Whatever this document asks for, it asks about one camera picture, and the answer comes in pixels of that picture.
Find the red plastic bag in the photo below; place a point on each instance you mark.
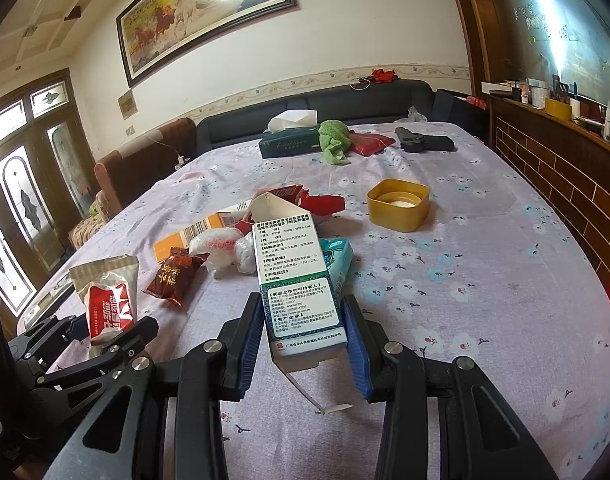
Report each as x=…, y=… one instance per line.
x=320, y=205

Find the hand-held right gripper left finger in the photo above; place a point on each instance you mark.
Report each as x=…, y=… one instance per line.
x=247, y=342

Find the dark red snack packet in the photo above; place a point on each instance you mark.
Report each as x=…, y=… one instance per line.
x=172, y=276

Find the red cloth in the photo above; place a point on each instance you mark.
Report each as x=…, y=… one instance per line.
x=383, y=77

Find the wooden glass door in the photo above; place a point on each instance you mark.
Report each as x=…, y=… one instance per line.
x=60, y=160

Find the black bag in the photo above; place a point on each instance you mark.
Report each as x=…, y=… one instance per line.
x=455, y=110

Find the green cloth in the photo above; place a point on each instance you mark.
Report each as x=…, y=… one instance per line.
x=335, y=137

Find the orange white carton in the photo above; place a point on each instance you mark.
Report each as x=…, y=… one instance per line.
x=195, y=232

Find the wooden counter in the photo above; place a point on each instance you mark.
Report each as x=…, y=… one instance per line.
x=560, y=175

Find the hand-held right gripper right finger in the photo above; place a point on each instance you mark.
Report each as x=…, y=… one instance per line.
x=357, y=355

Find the green tissue box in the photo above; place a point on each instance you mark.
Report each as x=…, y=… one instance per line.
x=290, y=146

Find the floral tablecloth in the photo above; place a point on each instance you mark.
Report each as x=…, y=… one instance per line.
x=485, y=285

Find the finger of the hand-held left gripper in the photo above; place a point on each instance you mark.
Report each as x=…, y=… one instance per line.
x=120, y=345
x=60, y=332

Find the slim white bottle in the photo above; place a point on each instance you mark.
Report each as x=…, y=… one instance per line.
x=609, y=125

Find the black toy pistol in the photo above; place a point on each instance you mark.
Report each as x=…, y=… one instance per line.
x=430, y=143

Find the small wall plaque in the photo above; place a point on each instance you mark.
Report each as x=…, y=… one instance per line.
x=127, y=105

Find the white red snack packet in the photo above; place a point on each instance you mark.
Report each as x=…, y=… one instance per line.
x=105, y=305

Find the small white plastic wrapper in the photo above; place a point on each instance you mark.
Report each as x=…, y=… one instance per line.
x=245, y=256

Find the white plastic wrapper red print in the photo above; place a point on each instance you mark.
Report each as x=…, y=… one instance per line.
x=215, y=246

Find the black leather sofa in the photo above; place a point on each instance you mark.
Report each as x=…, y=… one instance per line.
x=235, y=122

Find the teal tissue pack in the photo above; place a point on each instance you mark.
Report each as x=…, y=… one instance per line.
x=337, y=260

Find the yellow tub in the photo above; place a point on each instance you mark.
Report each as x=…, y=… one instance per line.
x=557, y=109

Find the yellow plastic container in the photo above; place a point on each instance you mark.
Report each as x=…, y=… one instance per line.
x=400, y=219

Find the framed horse painting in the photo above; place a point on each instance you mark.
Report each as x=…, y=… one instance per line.
x=185, y=15

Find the flat red packet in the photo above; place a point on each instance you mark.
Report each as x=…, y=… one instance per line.
x=370, y=144

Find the wall mirror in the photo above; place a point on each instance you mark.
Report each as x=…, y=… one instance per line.
x=575, y=20

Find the brown armchair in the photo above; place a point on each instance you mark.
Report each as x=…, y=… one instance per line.
x=135, y=160

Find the clear crumpled plastic bag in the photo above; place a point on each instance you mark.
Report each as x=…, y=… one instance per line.
x=417, y=115

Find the white medicine box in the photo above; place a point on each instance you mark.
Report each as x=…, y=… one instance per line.
x=295, y=260

